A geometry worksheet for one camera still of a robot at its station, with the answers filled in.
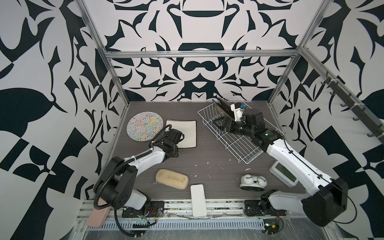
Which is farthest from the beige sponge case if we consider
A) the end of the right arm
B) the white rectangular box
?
the end of the right arm

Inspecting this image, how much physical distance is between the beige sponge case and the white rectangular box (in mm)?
49

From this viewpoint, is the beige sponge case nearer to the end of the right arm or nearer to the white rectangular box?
the white rectangular box

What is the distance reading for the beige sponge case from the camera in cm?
81

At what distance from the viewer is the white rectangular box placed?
2.31 feet
